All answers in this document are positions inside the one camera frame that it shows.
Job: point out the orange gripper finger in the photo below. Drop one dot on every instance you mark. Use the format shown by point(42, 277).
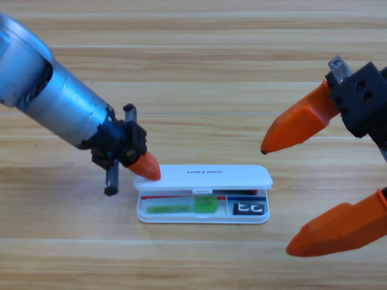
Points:
point(338, 229)

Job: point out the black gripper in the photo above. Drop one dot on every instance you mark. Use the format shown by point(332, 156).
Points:
point(121, 139)
point(362, 99)

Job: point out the white Unitree pencil case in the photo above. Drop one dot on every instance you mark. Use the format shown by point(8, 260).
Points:
point(211, 179)

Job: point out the green highlighter pen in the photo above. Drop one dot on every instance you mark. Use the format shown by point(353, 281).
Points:
point(205, 205)

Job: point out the black eraser with white print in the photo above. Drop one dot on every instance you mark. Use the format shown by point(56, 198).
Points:
point(249, 209)

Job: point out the red and black marker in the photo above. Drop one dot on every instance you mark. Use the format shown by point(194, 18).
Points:
point(236, 192)

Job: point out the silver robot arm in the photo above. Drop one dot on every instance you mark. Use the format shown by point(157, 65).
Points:
point(54, 90)

